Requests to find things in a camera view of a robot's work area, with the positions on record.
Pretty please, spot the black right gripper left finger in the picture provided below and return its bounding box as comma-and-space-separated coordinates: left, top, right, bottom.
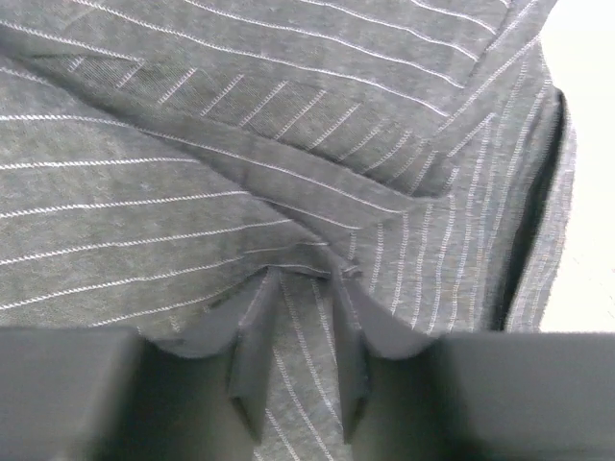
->
1, 269, 280, 460

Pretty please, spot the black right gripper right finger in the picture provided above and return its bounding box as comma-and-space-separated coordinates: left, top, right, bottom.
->
332, 276, 614, 460

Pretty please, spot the grey pinstriped long sleeve shirt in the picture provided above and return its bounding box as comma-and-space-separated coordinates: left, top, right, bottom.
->
1, 1, 576, 460

